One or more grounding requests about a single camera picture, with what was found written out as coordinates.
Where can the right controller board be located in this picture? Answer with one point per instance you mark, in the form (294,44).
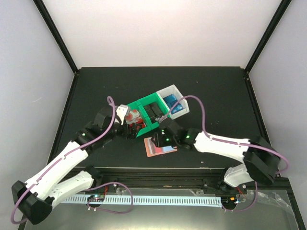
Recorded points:
(229,200)

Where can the white plastic bin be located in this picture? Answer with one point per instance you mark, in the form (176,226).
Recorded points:
(171,95)

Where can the left controller board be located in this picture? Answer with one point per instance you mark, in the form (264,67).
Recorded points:
(95,198)

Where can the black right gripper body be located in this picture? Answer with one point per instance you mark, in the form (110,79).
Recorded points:
(173,140)

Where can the left green plastic bin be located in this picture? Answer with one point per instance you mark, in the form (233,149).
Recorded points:
(149,127)

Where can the controller board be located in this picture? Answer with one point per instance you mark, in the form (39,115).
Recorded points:
(229,200)
(95,198)

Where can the red white card stack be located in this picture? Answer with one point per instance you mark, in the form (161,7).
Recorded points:
(135,117)

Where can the middle green plastic bin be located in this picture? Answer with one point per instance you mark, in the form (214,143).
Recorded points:
(150,99)

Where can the black frame post left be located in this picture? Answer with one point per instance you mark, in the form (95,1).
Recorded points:
(55,33)

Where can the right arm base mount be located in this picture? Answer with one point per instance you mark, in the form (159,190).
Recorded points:
(221,188)

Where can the black frame post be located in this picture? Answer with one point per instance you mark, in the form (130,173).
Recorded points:
(55,33)
(280,11)

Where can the tan leather card holder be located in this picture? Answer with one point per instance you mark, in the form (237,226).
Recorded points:
(166,150)

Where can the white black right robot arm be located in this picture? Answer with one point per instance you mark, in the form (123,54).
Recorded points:
(256,158)

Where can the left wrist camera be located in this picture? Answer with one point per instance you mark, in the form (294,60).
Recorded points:
(121,112)

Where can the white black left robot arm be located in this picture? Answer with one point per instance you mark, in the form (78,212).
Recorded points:
(40,194)

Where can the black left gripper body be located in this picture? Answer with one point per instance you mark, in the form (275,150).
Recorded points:
(125,134)

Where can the green plastic bin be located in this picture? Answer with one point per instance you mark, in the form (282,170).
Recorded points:
(149,127)
(150,99)

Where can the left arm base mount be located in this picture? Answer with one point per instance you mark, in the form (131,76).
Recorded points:
(105,185)

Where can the black frame post right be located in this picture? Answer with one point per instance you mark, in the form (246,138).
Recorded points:
(280,11)

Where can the white slotted cable duct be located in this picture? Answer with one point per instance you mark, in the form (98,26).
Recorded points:
(148,200)

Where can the black vip card stack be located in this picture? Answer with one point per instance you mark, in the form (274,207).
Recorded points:
(154,112)

